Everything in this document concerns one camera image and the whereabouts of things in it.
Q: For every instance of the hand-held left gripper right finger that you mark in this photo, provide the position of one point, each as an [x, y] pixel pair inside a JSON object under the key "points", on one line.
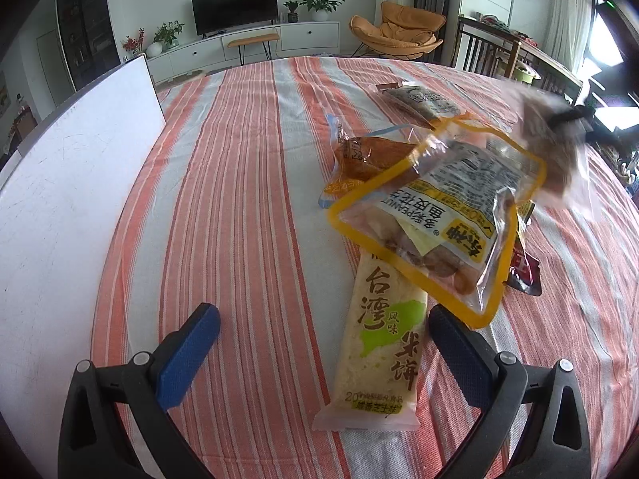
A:
{"points": [[459, 354]]}

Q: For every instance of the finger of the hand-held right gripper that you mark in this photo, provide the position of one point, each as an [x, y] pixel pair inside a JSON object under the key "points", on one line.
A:
{"points": [[571, 115]]}

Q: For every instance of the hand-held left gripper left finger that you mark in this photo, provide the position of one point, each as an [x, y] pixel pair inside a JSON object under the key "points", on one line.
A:
{"points": [[187, 354]]}

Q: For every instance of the clear bag of brown balls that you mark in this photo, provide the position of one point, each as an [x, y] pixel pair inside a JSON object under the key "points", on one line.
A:
{"points": [[549, 159]]}

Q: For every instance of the pale yellow rice cracker packet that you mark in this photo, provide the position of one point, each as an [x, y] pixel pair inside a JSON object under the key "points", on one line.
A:
{"points": [[379, 359]]}

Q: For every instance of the white cardboard box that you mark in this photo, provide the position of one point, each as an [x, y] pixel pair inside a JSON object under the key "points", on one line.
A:
{"points": [[75, 209]]}

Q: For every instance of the green bin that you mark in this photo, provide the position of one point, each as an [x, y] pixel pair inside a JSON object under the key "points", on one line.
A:
{"points": [[526, 74]]}

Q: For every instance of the white curtain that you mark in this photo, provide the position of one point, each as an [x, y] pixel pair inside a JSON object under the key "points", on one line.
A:
{"points": [[566, 10]]}

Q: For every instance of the red snack packet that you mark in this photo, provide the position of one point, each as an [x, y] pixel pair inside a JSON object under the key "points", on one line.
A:
{"points": [[524, 272]]}

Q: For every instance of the dark wooden table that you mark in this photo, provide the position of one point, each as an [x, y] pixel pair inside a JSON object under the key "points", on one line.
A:
{"points": [[479, 50]]}

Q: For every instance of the dark brown snack packet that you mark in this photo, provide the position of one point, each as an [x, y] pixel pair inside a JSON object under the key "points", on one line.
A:
{"points": [[424, 100]]}

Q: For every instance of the yellow-edged clear peanut bag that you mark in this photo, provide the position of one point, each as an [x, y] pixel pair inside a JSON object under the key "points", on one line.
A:
{"points": [[449, 199]]}

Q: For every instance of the orange striped tablecloth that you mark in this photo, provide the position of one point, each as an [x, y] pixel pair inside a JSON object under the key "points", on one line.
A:
{"points": [[239, 209]]}

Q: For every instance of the orange lounge chair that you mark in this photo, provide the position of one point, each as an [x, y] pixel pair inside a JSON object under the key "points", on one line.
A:
{"points": [[399, 30]]}

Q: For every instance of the orange blue-edged snack packet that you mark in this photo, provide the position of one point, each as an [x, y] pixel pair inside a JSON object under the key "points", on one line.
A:
{"points": [[369, 154]]}

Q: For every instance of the white television cabinet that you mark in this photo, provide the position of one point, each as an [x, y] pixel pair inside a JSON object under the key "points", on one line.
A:
{"points": [[309, 35]]}

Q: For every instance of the large potted plant white pot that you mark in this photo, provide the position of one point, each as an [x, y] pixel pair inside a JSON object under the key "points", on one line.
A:
{"points": [[319, 2]]}

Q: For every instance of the small potted plant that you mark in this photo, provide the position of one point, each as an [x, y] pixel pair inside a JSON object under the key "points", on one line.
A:
{"points": [[291, 10]]}

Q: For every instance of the red flowers in vase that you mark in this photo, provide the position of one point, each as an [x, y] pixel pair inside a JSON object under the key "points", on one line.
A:
{"points": [[134, 42]]}

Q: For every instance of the white door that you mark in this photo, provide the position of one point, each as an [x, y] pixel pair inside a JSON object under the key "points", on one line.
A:
{"points": [[50, 67]]}

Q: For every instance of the green plant in white vase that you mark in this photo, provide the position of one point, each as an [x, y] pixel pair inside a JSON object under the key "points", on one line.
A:
{"points": [[167, 35]]}

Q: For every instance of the wooden bench with metal legs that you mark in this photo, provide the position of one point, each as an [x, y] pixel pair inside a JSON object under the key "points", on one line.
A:
{"points": [[252, 39]]}

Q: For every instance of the black television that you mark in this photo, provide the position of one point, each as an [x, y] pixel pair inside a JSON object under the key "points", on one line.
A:
{"points": [[234, 7]]}

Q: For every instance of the black glass cabinet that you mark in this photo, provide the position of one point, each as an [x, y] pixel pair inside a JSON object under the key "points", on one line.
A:
{"points": [[82, 20]]}

